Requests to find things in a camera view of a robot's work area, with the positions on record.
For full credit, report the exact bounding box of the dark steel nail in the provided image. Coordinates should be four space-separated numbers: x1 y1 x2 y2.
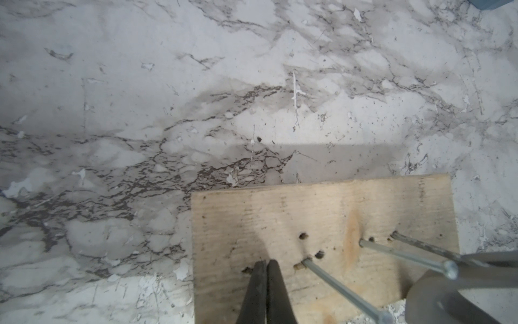
390 230 492 268

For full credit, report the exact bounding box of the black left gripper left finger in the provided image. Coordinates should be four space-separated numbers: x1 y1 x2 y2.
236 261 267 324

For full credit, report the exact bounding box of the blue pot green plant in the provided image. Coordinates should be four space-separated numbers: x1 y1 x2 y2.
469 0 513 10

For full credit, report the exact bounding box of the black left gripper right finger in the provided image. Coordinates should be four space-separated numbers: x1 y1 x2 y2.
267 259 298 324

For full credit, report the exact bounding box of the middle steel nail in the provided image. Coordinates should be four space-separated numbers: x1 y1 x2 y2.
359 239 459 280

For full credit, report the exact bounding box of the orange handled claw hammer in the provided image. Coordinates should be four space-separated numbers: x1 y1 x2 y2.
405 250 518 324

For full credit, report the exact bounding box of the left steel nail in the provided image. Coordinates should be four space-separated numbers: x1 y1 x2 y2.
302 258 394 324

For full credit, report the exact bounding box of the wooden board with holes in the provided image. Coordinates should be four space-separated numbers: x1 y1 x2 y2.
191 174 459 323

